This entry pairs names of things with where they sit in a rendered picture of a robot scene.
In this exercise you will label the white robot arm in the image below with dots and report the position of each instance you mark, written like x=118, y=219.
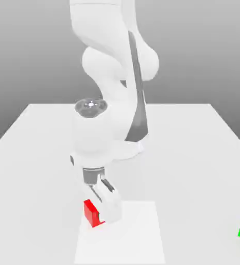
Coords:
x=103, y=68

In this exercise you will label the small red cube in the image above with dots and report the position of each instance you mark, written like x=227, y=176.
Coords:
x=90, y=213

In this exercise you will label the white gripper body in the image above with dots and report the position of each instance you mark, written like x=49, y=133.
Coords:
x=108, y=201

